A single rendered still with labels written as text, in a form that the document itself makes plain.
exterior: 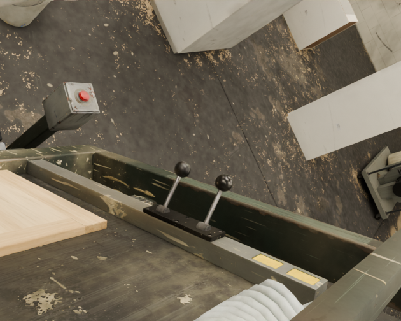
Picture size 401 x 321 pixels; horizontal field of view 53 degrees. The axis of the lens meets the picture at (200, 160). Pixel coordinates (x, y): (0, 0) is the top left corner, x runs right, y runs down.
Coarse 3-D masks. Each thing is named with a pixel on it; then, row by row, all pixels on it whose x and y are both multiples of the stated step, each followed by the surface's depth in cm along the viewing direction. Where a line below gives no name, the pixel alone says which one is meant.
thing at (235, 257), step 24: (48, 168) 117; (72, 192) 108; (96, 192) 101; (120, 192) 102; (120, 216) 96; (144, 216) 90; (168, 240) 86; (192, 240) 81; (216, 240) 79; (216, 264) 77; (240, 264) 74; (264, 264) 71; (288, 264) 72; (288, 288) 68; (312, 288) 65
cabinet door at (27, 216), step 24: (0, 192) 100; (24, 192) 101; (48, 192) 103; (0, 216) 85; (24, 216) 87; (48, 216) 88; (72, 216) 89; (96, 216) 90; (0, 240) 74; (24, 240) 75; (48, 240) 78
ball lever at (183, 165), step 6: (180, 162) 91; (186, 162) 91; (174, 168) 91; (180, 168) 90; (186, 168) 90; (180, 174) 90; (186, 174) 90; (174, 186) 90; (168, 198) 90; (156, 210) 89; (162, 210) 88; (168, 210) 89
